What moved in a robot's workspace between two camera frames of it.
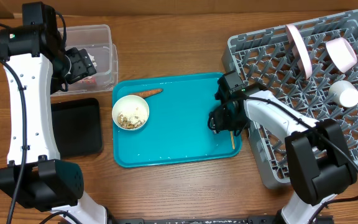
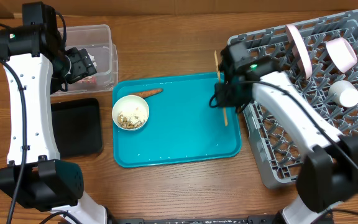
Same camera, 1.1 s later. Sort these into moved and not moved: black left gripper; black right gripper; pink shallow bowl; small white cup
Moved: black right gripper
Not moved: black left gripper; pink shallow bowl; small white cup
